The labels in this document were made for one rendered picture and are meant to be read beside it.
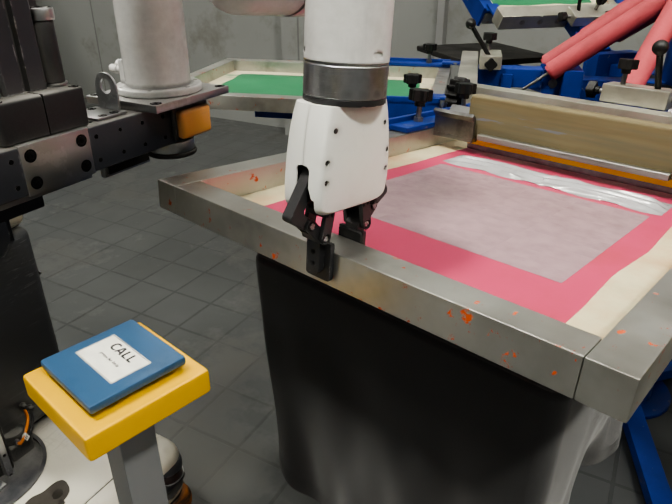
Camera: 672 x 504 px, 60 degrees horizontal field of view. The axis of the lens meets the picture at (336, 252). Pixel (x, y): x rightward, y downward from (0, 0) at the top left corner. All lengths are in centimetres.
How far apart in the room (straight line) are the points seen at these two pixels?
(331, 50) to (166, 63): 44
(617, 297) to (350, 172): 29
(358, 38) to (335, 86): 4
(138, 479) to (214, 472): 113
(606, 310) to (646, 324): 9
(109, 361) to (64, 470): 94
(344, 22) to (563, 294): 33
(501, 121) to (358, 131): 60
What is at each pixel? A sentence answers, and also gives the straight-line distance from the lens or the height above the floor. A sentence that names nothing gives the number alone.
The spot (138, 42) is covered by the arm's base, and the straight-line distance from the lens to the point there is 90.
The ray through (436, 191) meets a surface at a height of 101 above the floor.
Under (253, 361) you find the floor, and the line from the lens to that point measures 219.
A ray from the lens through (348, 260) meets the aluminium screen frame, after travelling 55.
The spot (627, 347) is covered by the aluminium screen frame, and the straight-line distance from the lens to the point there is 48.
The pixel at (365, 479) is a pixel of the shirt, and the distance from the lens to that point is 88.
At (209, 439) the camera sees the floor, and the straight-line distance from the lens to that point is 192.
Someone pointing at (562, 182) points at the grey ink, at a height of 100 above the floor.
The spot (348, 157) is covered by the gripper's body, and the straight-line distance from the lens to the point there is 52.
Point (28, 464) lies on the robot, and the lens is 160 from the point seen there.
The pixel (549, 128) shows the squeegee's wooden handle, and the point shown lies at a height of 106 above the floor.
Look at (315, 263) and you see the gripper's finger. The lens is 56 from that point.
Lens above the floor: 132
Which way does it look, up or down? 27 degrees down
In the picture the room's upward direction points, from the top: straight up
